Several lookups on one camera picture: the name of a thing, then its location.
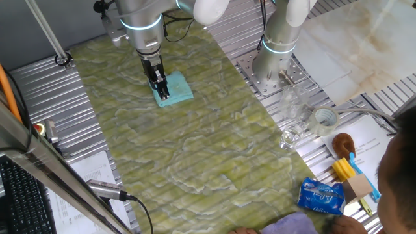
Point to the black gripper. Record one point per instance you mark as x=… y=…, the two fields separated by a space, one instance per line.
x=151 y=66

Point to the light blue fluffy cloth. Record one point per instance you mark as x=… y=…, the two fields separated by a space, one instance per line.
x=178 y=89

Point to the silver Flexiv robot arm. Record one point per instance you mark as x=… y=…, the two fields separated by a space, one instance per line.
x=143 y=32

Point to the purple fluffy cloth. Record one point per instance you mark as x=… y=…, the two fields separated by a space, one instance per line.
x=289 y=224

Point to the person's left hand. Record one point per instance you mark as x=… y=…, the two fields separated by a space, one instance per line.
x=243 y=231

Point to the person's right hand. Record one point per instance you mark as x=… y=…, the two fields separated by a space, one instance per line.
x=347 y=226

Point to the green marble pattern mat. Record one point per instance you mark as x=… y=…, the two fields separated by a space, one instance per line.
x=195 y=146

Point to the white printed paper sheet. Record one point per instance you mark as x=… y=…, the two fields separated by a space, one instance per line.
x=370 y=143
x=94 y=169

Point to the aluminium pole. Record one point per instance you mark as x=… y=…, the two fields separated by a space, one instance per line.
x=48 y=32

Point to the emergency stop button box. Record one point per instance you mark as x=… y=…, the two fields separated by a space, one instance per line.
x=40 y=129

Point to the clear plastic beaker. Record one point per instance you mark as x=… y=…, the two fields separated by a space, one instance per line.
x=292 y=100

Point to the small clear glass cup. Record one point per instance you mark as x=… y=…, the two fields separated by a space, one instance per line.
x=291 y=136

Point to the clear tape roll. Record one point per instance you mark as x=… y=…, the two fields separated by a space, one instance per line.
x=313 y=125

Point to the black computer keyboard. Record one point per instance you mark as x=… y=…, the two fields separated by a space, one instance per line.
x=22 y=201

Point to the brown round scrubber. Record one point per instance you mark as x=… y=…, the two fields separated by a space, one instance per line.
x=341 y=144

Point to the blue tissue pack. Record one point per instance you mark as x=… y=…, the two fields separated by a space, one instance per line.
x=318 y=196

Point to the yellow sponge brush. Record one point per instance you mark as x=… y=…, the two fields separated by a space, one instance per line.
x=343 y=169

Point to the beige marble pattern sheet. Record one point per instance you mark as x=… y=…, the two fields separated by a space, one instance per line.
x=357 y=42

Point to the blue plastic brush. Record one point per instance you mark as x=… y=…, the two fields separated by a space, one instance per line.
x=357 y=169

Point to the small cardboard box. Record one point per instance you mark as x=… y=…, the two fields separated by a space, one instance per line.
x=357 y=188

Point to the person's head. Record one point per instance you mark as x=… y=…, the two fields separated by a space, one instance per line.
x=399 y=182

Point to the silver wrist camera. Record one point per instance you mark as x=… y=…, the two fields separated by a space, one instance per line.
x=112 y=31

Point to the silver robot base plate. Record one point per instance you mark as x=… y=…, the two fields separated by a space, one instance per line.
x=265 y=87

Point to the silver ribbed camera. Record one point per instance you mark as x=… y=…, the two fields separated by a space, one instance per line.
x=104 y=189

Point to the metal frame bar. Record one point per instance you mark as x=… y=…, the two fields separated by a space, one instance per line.
x=48 y=165

